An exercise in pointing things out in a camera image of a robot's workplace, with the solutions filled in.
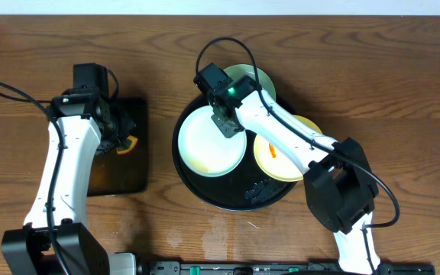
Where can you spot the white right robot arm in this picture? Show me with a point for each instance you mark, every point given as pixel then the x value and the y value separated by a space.
pixel 340 187

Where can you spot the green plate with ketchup stain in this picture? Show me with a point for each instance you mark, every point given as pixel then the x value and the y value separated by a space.
pixel 240 70

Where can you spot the round black tray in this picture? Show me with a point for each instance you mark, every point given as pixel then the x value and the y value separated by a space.
pixel 247 187

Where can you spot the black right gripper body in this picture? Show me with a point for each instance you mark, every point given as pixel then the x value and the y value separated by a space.
pixel 228 130

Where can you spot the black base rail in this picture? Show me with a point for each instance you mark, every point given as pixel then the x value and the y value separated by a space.
pixel 177 268

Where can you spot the yellow plate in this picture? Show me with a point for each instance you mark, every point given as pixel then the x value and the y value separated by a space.
pixel 281 160

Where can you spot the orange green scrub sponge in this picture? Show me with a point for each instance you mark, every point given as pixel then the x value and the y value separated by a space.
pixel 127 145

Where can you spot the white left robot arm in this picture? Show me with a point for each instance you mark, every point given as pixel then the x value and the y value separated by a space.
pixel 85 121

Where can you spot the pale green plate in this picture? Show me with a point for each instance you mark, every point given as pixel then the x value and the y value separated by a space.
pixel 204 149

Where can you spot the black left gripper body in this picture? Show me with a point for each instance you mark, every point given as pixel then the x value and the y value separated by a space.
pixel 118 130

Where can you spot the rectangular black water tray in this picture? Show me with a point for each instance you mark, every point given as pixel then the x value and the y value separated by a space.
pixel 113 173

